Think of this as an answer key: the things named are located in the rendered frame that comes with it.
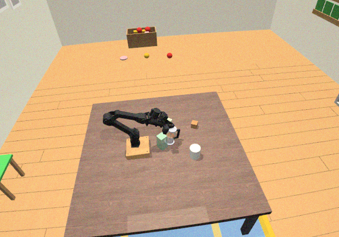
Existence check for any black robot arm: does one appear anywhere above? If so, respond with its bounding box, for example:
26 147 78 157
103 108 168 148

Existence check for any coffee press with black knob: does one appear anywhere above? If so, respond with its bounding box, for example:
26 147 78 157
166 124 180 145

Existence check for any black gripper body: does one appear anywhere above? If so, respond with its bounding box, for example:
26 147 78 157
155 118 169 135

